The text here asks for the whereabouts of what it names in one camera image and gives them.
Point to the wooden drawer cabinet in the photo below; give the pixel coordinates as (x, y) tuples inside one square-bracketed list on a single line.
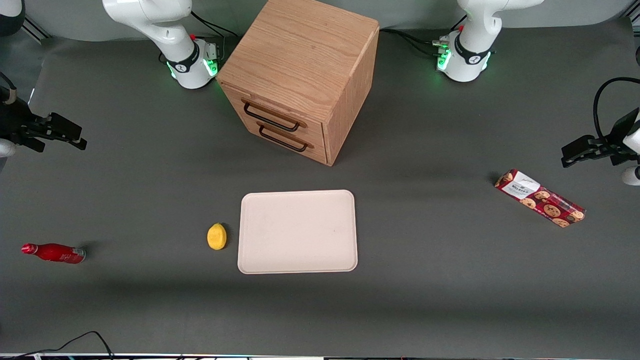
[(305, 55)]

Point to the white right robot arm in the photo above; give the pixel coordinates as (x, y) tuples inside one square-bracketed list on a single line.
[(170, 35)]

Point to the red cookie box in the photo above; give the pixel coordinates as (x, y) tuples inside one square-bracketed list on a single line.
[(540, 198)]

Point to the red bottle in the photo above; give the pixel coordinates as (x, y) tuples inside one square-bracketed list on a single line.
[(55, 253)]

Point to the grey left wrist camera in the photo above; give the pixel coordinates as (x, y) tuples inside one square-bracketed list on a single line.
[(631, 176)]

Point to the yellow lemon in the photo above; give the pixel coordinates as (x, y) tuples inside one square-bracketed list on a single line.
[(216, 236)]

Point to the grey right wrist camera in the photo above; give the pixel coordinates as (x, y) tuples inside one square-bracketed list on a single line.
[(5, 148)]

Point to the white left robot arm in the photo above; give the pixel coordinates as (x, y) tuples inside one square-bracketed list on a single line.
[(470, 45)]

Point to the aluminium frame profile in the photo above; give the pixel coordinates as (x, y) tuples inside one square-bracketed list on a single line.
[(36, 27)]

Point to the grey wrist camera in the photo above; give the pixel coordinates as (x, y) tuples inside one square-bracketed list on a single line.
[(631, 176), (5, 148)]

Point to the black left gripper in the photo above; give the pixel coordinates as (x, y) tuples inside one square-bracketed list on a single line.
[(618, 140)]

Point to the beige plastic tray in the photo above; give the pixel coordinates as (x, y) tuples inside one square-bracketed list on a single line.
[(298, 231)]

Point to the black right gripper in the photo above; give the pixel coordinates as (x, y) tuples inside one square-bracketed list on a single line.
[(13, 121)]

